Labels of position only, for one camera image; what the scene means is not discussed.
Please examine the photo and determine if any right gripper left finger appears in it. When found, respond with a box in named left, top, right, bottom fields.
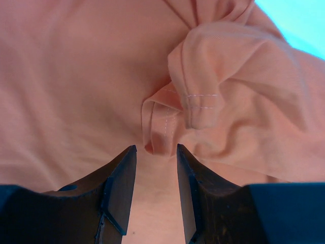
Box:
left=1, top=145, right=137, bottom=243

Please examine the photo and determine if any orange t shirt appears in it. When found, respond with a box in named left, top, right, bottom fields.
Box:
left=1, top=1, right=324, bottom=243

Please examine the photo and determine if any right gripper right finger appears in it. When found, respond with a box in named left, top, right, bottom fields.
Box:
left=177, top=144, right=324, bottom=244

